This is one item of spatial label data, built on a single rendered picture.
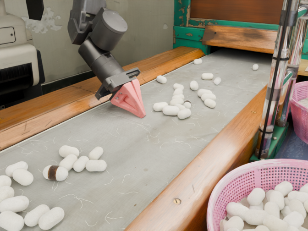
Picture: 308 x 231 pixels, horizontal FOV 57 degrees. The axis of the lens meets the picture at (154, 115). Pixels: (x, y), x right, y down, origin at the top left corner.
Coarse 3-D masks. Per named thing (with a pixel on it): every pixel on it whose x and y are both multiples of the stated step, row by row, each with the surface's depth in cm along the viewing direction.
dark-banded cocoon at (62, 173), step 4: (44, 168) 42; (48, 168) 42; (60, 168) 41; (64, 168) 42; (44, 172) 41; (56, 172) 41; (60, 172) 41; (64, 172) 41; (44, 176) 42; (56, 176) 41; (60, 176) 41; (64, 176) 41; (60, 180) 42
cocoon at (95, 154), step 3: (96, 147) 47; (99, 147) 47; (93, 150) 46; (96, 150) 47; (99, 150) 47; (102, 150) 47; (90, 153) 46; (93, 153) 46; (96, 153) 46; (99, 153) 47; (102, 153) 47; (90, 156) 46; (93, 156) 46; (96, 156) 46; (99, 156) 47; (90, 159) 46; (93, 159) 46; (96, 159) 46
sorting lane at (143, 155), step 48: (144, 96) 72; (192, 96) 72; (240, 96) 72; (48, 144) 51; (96, 144) 51; (144, 144) 51; (192, 144) 51; (48, 192) 40; (96, 192) 40; (144, 192) 40
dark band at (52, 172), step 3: (51, 165) 42; (54, 165) 42; (57, 165) 42; (51, 168) 41; (54, 168) 41; (57, 168) 41; (48, 171) 41; (51, 171) 41; (54, 171) 41; (48, 174) 41; (51, 174) 41; (54, 174) 41; (48, 177) 41; (51, 177) 41; (54, 177) 41; (54, 180) 42
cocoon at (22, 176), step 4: (20, 168) 42; (16, 172) 41; (20, 172) 41; (24, 172) 41; (28, 172) 41; (16, 176) 41; (20, 176) 40; (24, 176) 40; (28, 176) 40; (32, 176) 41; (16, 180) 41; (20, 180) 40; (24, 180) 40; (28, 180) 40; (32, 180) 41; (24, 184) 40; (28, 184) 41
